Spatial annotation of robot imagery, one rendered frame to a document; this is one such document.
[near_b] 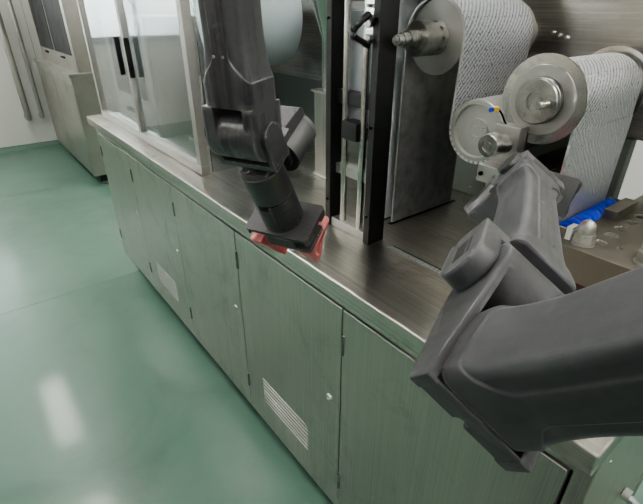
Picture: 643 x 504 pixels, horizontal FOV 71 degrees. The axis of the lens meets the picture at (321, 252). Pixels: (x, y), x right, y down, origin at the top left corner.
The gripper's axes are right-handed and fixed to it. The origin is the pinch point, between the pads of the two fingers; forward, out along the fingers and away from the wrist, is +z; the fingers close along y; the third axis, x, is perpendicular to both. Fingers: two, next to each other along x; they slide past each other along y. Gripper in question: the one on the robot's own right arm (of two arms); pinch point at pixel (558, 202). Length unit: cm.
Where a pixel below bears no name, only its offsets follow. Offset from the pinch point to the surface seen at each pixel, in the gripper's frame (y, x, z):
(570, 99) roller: -1.5, 14.5, -11.2
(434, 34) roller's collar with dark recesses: -28.4, 20.3, -17.5
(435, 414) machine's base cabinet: 0.7, -44.0, -7.5
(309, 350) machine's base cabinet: -38, -54, -1
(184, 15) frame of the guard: -103, 13, -34
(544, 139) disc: -4.2, 8.5, -7.5
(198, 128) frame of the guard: -102, -14, -18
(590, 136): 0.2, 12.3, -1.3
